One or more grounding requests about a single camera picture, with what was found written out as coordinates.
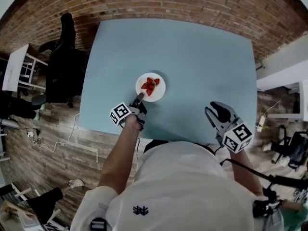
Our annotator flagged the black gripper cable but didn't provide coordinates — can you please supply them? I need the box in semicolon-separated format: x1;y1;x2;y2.
219;158;308;190

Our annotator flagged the black chest strap buckle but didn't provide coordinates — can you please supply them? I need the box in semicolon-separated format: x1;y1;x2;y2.
90;217;109;231

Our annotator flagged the white power adapter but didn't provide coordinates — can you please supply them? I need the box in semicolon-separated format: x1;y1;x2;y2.
257;116;266;132

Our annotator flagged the person's left forearm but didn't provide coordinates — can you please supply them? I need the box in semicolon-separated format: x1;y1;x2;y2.
98;115;142;195

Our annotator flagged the black clamp mount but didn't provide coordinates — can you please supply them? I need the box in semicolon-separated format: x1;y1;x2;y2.
252;188;282;218

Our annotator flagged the person's right forearm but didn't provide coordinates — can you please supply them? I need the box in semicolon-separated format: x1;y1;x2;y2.
228;148;264;197

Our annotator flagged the black padded seat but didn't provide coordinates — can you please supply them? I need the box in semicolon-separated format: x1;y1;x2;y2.
0;90;43;120

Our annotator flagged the white side table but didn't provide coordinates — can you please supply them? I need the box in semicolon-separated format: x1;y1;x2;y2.
1;44;49;91

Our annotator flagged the white desk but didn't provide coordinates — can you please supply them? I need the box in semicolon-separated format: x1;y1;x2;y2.
256;32;308;91

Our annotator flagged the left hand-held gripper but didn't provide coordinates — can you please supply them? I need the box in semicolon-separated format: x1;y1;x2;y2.
109;93;148;131

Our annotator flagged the light blue table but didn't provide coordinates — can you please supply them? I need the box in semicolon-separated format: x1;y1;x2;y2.
78;18;258;145

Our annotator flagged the black wheeled chair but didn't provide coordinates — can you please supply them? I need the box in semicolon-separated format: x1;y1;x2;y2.
271;125;308;172

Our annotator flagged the black office chair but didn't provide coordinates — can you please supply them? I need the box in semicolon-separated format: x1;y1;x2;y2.
32;13;89;108

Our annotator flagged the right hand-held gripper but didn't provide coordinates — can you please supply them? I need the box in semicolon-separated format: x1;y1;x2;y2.
205;101;255;154

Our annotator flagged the person's white shirt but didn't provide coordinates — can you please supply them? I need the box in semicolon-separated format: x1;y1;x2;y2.
70;140;257;231

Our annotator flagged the white plate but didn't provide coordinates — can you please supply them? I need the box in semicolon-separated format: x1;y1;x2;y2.
135;72;167;103

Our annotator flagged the white floor cable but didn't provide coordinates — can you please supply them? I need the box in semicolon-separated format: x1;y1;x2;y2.
33;112;99;164

